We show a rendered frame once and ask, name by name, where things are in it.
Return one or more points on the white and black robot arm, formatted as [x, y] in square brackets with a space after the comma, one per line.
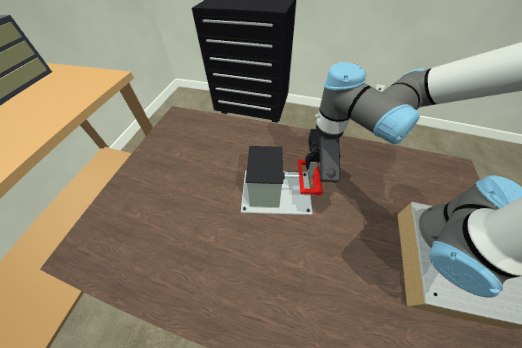
[479, 270]

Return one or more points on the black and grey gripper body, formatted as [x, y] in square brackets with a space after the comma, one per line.
[314, 141]

